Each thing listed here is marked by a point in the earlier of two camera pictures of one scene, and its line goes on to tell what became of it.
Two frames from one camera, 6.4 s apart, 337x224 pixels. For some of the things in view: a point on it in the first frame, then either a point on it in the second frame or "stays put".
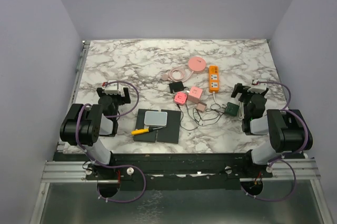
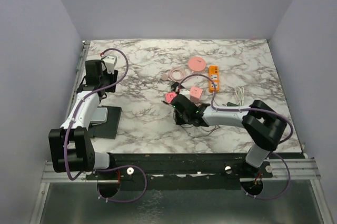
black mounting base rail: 180,172 stays put
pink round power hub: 197,64 stays put
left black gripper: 126,99 → 112,77
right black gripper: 240,88 → 178,120
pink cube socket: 195,94 stays put
